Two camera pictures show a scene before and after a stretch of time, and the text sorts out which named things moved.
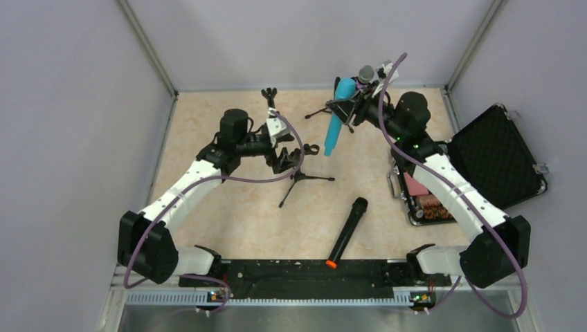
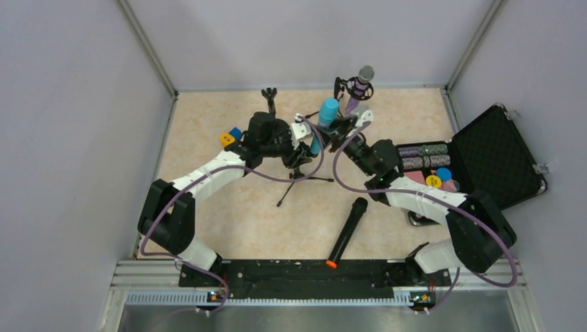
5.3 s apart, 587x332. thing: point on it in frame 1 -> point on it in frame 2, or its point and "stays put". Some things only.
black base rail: [314, 278] stays put
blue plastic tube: [345, 86] -> [329, 112]
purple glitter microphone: [365, 75] stays put
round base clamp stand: [270, 94] stays put
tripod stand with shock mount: [344, 108] -> [358, 90]
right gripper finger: [342, 108] -> [337, 131]
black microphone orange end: [357, 212] stays put
